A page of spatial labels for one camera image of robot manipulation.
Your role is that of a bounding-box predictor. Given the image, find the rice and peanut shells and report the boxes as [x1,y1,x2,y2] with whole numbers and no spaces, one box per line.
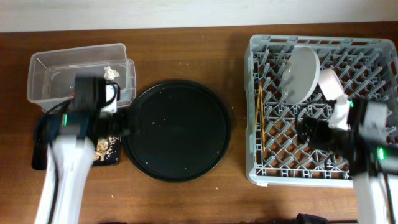
[94,136,121,162]

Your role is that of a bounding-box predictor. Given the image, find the clear plastic bin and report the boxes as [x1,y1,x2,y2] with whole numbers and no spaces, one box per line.
[27,43,136,111]

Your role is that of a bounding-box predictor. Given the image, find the white tissue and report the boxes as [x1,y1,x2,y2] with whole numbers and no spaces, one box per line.
[103,66,120,80]

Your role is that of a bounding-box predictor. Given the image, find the wooden chopstick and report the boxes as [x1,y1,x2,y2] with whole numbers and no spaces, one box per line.
[259,82,265,152]
[254,81,262,131]

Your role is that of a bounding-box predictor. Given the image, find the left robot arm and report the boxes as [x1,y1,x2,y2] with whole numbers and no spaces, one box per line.
[34,112,129,223]

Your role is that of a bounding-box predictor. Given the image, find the round black serving tray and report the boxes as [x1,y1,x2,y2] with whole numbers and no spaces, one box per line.
[122,80,231,182]

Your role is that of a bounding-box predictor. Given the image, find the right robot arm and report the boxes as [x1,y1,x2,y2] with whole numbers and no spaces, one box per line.
[295,117,397,223]

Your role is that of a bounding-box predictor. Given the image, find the grey plate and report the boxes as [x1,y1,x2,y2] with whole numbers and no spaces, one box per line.
[281,47,320,105]

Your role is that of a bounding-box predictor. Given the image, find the black rectangular tray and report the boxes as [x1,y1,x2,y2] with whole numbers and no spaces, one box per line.
[32,112,129,170]

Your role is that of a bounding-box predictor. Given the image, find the grey dishwasher rack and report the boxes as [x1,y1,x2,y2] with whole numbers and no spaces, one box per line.
[244,35,397,188]

